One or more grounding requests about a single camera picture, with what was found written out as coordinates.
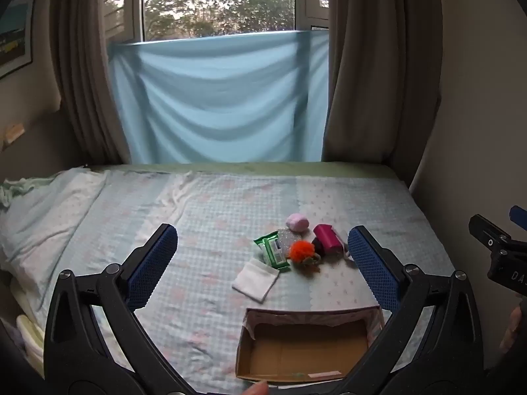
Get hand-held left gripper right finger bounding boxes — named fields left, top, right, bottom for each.
left=347, top=225, right=486, bottom=395

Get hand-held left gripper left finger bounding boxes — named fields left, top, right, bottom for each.
left=43, top=223, right=195, bottom=395

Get magenta pouch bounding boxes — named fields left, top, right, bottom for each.
left=313, top=223, right=351, bottom=258

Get orange pom-pom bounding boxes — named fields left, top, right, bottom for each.
left=289, top=240, right=322, bottom=272

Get green wet wipes pack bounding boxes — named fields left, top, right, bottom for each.
left=253, top=230, right=292, bottom=273

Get white cloth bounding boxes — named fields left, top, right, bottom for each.
left=232, top=258, right=281, bottom=304

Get cardboard box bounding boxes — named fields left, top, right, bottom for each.
left=236, top=305, right=385, bottom=386

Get person's right hand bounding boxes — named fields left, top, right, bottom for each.
left=499, top=296, right=527, bottom=355

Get green bed sheet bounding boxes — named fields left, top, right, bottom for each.
left=0, top=161, right=412, bottom=210

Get white pillow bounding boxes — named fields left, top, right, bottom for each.
left=12, top=312, right=47, bottom=379

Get light blue hanging cloth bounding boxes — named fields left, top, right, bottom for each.
left=108, top=30, right=330, bottom=164

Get beige curtain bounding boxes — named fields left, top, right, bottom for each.
left=321, top=0, right=444, bottom=185
left=49, top=0, right=143, bottom=165

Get paper note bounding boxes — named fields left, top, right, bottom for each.
left=2, top=122, right=26, bottom=145

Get trees outside window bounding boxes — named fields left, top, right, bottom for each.
left=143, top=0, right=296, bottom=42

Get window frame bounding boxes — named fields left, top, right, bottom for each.
left=103, top=0, right=330, bottom=45

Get framed wall picture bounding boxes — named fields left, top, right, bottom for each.
left=0, top=0, right=37, bottom=79

